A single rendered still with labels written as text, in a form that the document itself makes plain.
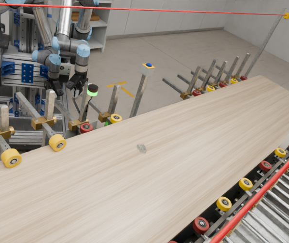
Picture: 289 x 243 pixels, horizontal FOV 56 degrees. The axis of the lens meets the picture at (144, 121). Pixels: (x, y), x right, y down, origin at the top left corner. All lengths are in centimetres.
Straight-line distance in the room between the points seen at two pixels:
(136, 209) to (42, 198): 45
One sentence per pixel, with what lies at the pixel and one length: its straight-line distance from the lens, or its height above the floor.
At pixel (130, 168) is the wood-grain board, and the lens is 158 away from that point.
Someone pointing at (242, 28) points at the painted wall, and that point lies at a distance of 943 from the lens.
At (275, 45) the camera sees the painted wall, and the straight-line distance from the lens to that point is 911.
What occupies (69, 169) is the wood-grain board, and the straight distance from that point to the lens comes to 150.
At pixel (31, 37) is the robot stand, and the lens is 244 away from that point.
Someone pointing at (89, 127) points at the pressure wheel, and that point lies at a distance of 177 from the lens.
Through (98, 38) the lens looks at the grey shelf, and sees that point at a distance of 512.
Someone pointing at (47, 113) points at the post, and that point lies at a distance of 164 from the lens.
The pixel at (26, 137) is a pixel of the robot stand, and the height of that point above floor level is 22.
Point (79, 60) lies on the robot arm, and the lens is 167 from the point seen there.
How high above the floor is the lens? 202
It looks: 35 degrees down
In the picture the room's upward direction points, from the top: 19 degrees clockwise
